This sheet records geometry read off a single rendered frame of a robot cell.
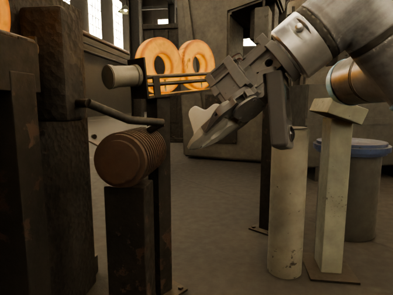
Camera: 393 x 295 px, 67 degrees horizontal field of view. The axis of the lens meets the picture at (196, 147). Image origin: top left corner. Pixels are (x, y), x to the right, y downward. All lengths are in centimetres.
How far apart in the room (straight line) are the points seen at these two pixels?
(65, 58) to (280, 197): 75
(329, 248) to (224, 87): 84
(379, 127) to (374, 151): 131
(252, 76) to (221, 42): 266
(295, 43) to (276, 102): 8
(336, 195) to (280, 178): 21
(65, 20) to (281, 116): 49
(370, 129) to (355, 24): 222
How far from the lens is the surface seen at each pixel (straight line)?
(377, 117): 269
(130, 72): 81
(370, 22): 47
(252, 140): 302
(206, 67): 103
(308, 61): 46
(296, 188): 104
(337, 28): 46
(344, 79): 59
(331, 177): 110
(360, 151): 138
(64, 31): 72
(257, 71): 48
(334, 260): 121
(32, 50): 62
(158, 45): 89
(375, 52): 48
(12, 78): 57
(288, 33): 46
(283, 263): 113
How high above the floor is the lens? 60
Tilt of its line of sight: 8 degrees down
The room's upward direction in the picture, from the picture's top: straight up
